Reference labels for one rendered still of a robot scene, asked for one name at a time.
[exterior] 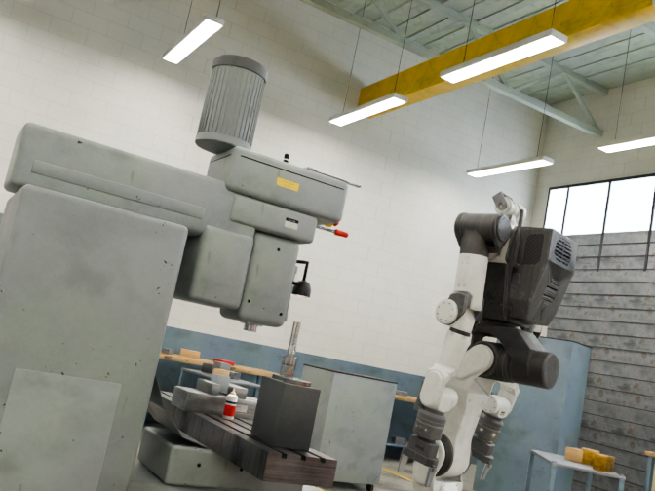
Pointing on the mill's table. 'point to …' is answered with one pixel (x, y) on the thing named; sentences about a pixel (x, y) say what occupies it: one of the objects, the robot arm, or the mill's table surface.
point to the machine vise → (211, 400)
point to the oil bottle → (230, 405)
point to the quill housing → (266, 282)
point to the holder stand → (286, 412)
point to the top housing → (280, 183)
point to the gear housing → (273, 219)
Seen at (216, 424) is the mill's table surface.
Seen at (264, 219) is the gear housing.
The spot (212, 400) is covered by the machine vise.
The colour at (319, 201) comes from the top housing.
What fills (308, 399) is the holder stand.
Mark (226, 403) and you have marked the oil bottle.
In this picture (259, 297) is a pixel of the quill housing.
